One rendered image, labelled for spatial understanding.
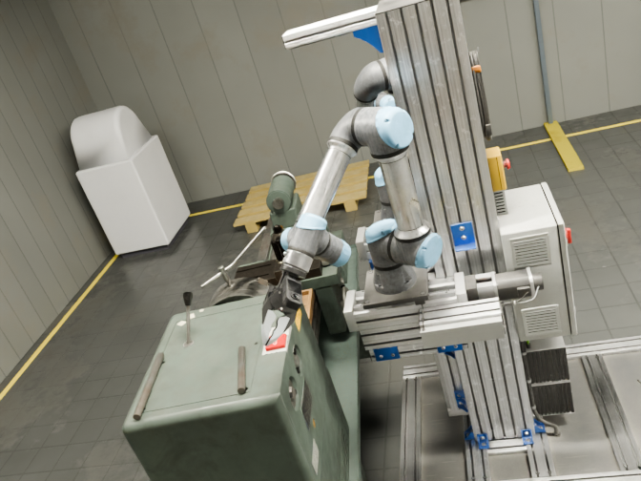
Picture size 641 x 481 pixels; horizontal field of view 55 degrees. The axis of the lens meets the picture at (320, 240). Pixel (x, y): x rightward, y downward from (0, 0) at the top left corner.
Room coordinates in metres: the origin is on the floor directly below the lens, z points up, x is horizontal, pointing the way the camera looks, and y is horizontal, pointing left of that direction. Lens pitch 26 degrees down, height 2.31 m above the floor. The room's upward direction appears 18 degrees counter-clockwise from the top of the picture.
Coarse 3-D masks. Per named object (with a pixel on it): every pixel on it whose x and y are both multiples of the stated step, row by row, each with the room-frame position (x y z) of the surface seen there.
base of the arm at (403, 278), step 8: (400, 264) 1.80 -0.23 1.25; (376, 272) 1.84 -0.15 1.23; (384, 272) 1.80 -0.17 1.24; (392, 272) 1.79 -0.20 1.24; (400, 272) 1.79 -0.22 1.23; (408, 272) 1.81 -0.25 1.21; (376, 280) 1.83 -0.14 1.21; (384, 280) 1.80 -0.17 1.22; (392, 280) 1.79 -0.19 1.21; (400, 280) 1.79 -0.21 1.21; (408, 280) 1.80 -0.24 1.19; (416, 280) 1.82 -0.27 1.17; (376, 288) 1.83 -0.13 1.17; (384, 288) 1.80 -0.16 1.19; (392, 288) 1.78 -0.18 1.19; (400, 288) 1.78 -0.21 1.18; (408, 288) 1.78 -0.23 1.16
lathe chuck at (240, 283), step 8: (232, 280) 2.11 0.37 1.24; (240, 280) 2.09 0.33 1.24; (248, 280) 2.08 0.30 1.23; (256, 280) 2.08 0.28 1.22; (224, 288) 2.07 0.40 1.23; (232, 288) 2.04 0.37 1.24; (240, 288) 2.03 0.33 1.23; (248, 288) 2.02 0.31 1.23; (256, 288) 2.03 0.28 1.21; (264, 288) 2.04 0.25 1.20; (216, 296) 2.06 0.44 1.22
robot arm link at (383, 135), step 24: (360, 120) 1.74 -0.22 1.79; (384, 120) 1.67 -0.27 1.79; (408, 120) 1.71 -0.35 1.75; (360, 144) 1.76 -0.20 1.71; (384, 144) 1.68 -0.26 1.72; (408, 144) 1.68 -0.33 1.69; (384, 168) 1.71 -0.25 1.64; (408, 168) 1.71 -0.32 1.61; (408, 192) 1.70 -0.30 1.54; (408, 216) 1.70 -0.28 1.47; (408, 240) 1.69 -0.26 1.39; (432, 240) 1.69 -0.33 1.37; (408, 264) 1.72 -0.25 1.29; (432, 264) 1.69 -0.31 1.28
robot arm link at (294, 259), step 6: (288, 252) 1.47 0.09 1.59; (294, 252) 1.45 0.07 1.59; (288, 258) 1.45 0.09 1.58; (294, 258) 1.44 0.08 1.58; (300, 258) 1.44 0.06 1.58; (306, 258) 1.45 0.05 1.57; (288, 264) 1.45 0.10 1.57; (294, 264) 1.43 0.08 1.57; (300, 264) 1.43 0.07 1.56; (306, 264) 1.44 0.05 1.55; (300, 270) 1.43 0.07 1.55; (306, 270) 1.44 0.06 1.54
